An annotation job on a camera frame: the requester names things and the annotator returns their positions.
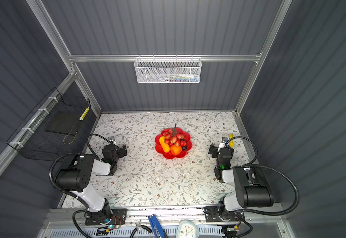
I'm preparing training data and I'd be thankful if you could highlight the large fake orange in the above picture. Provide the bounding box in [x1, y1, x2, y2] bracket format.
[170, 145, 182, 156]

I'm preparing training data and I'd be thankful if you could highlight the red fake grape bunch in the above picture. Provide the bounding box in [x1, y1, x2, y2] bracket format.
[161, 124, 186, 147]

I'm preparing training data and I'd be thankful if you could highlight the yellow fake squash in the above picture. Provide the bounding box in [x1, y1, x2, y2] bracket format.
[159, 136, 170, 153]

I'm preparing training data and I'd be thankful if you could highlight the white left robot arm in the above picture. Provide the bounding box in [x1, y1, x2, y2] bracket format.
[49, 144, 127, 213]

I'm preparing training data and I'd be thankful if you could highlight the red flower-shaped fruit bowl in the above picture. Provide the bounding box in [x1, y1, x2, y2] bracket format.
[155, 128, 193, 159]

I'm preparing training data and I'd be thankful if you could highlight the yellow glue stick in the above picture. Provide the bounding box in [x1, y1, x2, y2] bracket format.
[228, 134, 234, 147]

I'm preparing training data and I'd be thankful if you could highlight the yellow marker in side basket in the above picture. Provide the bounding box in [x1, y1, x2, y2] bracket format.
[79, 106, 90, 121]

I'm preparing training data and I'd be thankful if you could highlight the white alarm clock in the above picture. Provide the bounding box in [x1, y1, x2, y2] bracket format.
[176, 220, 199, 238]

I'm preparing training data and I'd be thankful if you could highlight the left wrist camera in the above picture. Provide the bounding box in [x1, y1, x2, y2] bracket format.
[108, 136, 117, 144]

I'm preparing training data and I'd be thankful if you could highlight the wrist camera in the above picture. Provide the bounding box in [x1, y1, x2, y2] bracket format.
[108, 136, 117, 144]
[218, 137, 228, 152]

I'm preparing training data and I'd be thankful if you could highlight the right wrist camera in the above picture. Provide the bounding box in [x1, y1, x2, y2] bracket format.
[218, 137, 228, 152]

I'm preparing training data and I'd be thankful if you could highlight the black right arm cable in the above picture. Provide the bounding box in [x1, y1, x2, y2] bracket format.
[226, 136, 300, 217]

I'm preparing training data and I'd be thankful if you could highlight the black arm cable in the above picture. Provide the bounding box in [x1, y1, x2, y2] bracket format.
[49, 133, 121, 238]
[226, 136, 300, 217]

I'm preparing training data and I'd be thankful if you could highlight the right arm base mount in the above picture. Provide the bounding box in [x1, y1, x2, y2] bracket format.
[202, 206, 245, 223]

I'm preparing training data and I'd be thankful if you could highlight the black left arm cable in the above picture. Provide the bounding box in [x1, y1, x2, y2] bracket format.
[49, 133, 121, 238]

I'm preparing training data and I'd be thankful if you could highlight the black wire side basket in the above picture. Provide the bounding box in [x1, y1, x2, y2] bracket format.
[7, 91, 94, 161]

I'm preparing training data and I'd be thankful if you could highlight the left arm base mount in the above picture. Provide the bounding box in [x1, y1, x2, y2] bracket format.
[84, 206, 127, 226]

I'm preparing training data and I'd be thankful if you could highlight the white wire wall basket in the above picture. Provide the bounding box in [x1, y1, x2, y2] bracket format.
[134, 59, 202, 84]

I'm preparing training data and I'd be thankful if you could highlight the blue handled tool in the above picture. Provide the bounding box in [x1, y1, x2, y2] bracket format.
[148, 214, 168, 238]

